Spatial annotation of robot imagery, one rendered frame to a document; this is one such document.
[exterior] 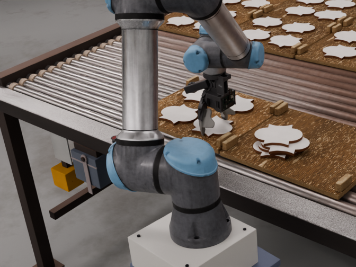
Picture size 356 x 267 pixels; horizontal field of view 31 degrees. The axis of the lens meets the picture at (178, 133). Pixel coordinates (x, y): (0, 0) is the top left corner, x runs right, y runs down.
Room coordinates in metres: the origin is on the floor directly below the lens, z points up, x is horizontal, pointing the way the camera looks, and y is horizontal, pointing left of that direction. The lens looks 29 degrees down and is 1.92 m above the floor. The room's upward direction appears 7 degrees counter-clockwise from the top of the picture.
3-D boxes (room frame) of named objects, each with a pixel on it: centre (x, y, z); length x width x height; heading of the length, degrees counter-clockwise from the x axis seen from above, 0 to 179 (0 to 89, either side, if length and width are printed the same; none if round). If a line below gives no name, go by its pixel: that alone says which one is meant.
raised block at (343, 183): (1.40, -0.42, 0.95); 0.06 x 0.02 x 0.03; 133
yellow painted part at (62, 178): (2.08, 0.44, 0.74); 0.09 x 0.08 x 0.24; 45
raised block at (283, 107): (1.87, -0.35, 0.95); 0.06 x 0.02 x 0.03; 133
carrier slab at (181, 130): (1.94, -0.11, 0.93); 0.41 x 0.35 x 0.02; 42
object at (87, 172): (1.95, 0.31, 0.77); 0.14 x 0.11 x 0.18; 45
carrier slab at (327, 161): (1.63, -0.39, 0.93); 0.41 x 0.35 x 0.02; 43
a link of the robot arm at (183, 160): (1.26, -0.02, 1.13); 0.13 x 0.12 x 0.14; 64
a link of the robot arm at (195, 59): (1.69, -0.11, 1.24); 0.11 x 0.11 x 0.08; 64
